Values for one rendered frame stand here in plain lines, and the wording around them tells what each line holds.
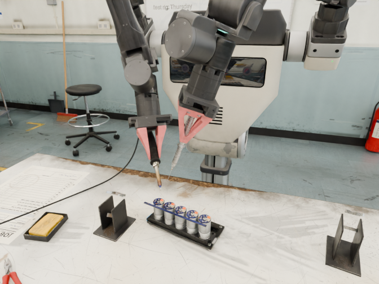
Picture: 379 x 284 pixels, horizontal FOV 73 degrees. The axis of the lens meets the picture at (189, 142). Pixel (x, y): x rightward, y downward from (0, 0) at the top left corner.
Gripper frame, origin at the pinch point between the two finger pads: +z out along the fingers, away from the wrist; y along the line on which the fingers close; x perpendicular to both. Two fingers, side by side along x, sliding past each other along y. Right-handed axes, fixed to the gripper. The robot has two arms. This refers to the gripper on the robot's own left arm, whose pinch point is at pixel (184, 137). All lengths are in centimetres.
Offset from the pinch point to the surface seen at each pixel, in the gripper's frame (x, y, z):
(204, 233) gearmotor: 9.1, 8.1, 15.2
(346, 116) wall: 189, -203, 1
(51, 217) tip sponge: -22.1, -0.9, 28.3
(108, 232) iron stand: -8.9, 3.3, 24.8
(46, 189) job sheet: -28.7, -14.7, 32.0
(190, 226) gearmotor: 6.5, 6.5, 15.6
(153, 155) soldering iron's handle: -4.1, -7.4, 9.4
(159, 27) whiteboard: -24, -273, -16
